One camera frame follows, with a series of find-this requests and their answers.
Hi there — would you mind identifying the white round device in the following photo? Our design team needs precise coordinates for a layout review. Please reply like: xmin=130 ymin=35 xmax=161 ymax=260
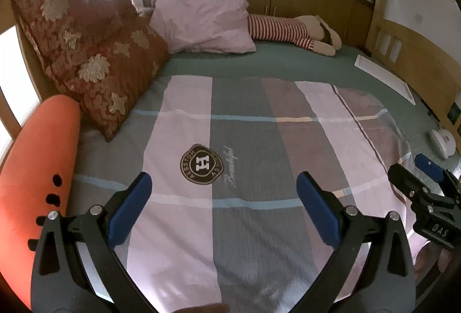
xmin=428 ymin=129 xmax=456 ymax=159

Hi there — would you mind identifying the pink pillow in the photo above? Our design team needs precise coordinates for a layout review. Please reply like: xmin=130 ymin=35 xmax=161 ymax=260
xmin=149 ymin=0 xmax=257 ymax=54

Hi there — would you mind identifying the white flat board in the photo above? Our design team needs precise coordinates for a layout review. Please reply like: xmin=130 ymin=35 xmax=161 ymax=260
xmin=355 ymin=54 xmax=416 ymax=105

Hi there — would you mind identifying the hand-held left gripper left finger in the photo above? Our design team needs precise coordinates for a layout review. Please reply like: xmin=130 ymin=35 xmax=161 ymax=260
xmin=31 ymin=172 xmax=155 ymax=313

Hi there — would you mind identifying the green bed sheet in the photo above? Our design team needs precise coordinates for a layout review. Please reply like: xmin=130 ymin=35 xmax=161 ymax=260
xmin=158 ymin=41 xmax=454 ymax=162

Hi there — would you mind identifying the red striped plush doll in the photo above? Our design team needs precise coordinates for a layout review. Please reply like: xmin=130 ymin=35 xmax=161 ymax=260
xmin=247 ymin=14 xmax=342 ymax=57

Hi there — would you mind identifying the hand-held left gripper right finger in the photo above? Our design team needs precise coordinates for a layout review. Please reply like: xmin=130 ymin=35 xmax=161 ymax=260
xmin=292 ymin=171 xmax=418 ymax=313

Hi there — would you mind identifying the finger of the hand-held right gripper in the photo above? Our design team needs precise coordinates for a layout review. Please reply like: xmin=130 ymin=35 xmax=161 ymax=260
xmin=388 ymin=164 xmax=429 ymax=200
xmin=414 ymin=153 xmax=461 ymax=196

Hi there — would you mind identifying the pink grey striped blanket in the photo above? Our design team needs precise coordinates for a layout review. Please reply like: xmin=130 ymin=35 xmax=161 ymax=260
xmin=68 ymin=75 xmax=418 ymax=313

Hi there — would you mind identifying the brown floral cushion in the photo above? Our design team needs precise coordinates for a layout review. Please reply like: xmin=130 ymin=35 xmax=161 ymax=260
xmin=11 ymin=0 xmax=139 ymax=58
xmin=43 ymin=23 xmax=171 ymax=143

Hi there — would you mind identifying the wooden bed end panel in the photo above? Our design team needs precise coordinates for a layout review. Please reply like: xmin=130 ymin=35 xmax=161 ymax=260
xmin=365 ymin=0 xmax=461 ymax=134

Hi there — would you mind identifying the orange carrot plush pillow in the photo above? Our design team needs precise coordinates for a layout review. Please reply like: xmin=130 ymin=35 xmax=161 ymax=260
xmin=0 ymin=95 xmax=82 ymax=310

